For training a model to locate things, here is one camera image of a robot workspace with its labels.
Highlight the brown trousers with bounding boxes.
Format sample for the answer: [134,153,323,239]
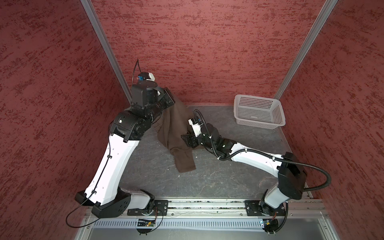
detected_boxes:
[152,96,196,173]

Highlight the white plastic basket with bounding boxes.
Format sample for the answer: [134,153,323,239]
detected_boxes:
[234,95,286,130]

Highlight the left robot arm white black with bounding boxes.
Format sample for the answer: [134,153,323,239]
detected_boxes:
[75,81,175,219]

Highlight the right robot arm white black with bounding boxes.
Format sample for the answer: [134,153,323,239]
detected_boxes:
[181,124,307,216]

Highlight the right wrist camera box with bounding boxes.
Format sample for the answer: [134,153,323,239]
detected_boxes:
[189,118,202,138]

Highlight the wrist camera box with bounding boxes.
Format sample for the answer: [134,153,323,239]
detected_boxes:
[138,72,156,82]
[189,118,202,138]

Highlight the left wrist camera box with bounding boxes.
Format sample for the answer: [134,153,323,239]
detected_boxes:
[138,72,156,82]

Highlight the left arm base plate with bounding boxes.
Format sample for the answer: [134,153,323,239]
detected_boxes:
[127,200,169,217]

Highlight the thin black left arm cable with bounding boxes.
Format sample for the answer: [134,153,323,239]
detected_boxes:
[65,58,143,229]

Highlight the perforated white cable duct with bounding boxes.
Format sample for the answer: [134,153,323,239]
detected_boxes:
[93,218,264,232]

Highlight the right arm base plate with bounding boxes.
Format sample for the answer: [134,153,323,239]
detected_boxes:
[244,200,286,217]

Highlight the left aluminium corner post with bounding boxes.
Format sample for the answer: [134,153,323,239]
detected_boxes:
[81,0,132,103]

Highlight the aluminium corner post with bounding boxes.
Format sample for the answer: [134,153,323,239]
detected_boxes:
[81,0,132,103]
[274,0,338,100]

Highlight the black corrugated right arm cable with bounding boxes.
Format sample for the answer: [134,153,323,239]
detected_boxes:
[193,109,333,193]

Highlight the aluminium front rail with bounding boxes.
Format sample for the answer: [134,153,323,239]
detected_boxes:
[155,198,330,219]

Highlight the right aluminium corner post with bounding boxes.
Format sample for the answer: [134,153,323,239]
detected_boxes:
[274,0,338,100]

